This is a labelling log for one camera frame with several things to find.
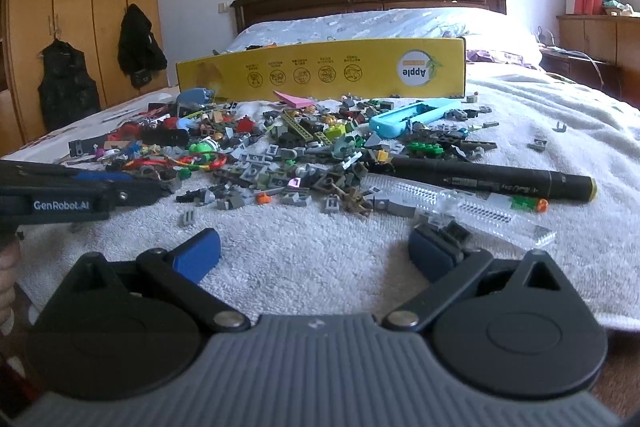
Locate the black vest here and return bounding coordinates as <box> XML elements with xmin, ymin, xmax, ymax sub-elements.
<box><xmin>37</xmin><ymin>39</ymin><xmax>102</xmax><ymax>132</ymax></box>

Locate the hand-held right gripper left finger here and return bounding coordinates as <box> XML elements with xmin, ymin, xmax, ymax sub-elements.
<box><xmin>52</xmin><ymin>228</ymin><xmax>252</xmax><ymax>334</ymax></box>

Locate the white towel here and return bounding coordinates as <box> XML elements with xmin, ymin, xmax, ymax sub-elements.
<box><xmin>20</xmin><ymin>79</ymin><xmax>640</xmax><ymax>338</ymax></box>

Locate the black marker pen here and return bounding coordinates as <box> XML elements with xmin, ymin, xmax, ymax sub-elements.
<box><xmin>390</xmin><ymin>156</ymin><xmax>598</xmax><ymax>202</ymax></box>

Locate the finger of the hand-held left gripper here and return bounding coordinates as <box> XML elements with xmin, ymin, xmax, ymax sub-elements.
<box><xmin>107</xmin><ymin>182</ymin><xmax>176</xmax><ymax>208</ymax></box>
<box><xmin>70</xmin><ymin>171</ymin><xmax>135</xmax><ymax>184</ymax></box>

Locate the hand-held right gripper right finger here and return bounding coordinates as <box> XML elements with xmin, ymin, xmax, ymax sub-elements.
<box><xmin>382</xmin><ymin>221</ymin><xmax>583</xmax><ymax>334</ymax></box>

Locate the red and yellow cord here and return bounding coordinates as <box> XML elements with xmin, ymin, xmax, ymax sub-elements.
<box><xmin>122</xmin><ymin>152</ymin><xmax>228</xmax><ymax>172</ymax></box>

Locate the pile of toy bricks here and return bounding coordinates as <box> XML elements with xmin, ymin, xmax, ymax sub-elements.
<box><xmin>95</xmin><ymin>92</ymin><xmax>566</xmax><ymax>218</ymax></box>

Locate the light blue plastic case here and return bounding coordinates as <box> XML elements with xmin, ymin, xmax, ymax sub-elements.
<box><xmin>369</xmin><ymin>98</ymin><xmax>463</xmax><ymax>138</ymax></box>

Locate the blue grey toy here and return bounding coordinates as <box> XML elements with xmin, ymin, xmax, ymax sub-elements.
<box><xmin>176</xmin><ymin>88</ymin><xmax>217</xmax><ymax>108</ymax></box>

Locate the teal white bundle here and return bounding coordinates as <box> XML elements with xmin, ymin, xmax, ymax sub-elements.
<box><xmin>602</xmin><ymin>0</ymin><xmax>640</xmax><ymax>16</ymax></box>

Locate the clear plastic brick plate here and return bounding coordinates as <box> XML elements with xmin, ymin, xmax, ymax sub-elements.
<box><xmin>367</xmin><ymin>174</ymin><xmax>558</xmax><ymax>250</ymax></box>

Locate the yellow cardboard box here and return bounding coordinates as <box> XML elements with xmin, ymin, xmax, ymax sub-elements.
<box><xmin>175</xmin><ymin>37</ymin><xmax>467</xmax><ymax>104</ymax></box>

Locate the wooden cabinet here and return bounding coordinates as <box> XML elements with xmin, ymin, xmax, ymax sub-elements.
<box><xmin>556</xmin><ymin>13</ymin><xmax>640</xmax><ymax>110</ymax></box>

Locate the black jacket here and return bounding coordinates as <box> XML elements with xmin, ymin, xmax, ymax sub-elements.
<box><xmin>117</xmin><ymin>3</ymin><xmax>168</xmax><ymax>90</ymax></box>

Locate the person's left hand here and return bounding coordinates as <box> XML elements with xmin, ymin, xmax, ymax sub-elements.
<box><xmin>0</xmin><ymin>241</ymin><xmax>22</xmax><ymax>333</ymax></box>

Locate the purple cloth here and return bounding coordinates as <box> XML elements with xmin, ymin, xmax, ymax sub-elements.
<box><xmin>466</xmin><ymin>49</ymin><xmax>532</xmax><ymax>66</ymax></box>

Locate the light blue quilt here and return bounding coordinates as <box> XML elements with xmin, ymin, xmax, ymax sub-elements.
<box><xmin>227</xmin><ymin>8</ymin><xmax>543</xmax><ymax>70</ymax></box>

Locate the dark wooden nightstand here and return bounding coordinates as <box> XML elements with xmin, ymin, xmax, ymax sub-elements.
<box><xmin>539</xmin><ymin>48</ymin><xmax>621</xmax><ymax>95</ymax></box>

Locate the pink paper piece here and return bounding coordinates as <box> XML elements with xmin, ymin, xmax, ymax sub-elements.
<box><xmin>272</xmin><ymin>90</ymin><xmax>313</xmax><ymax>108</ymax></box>

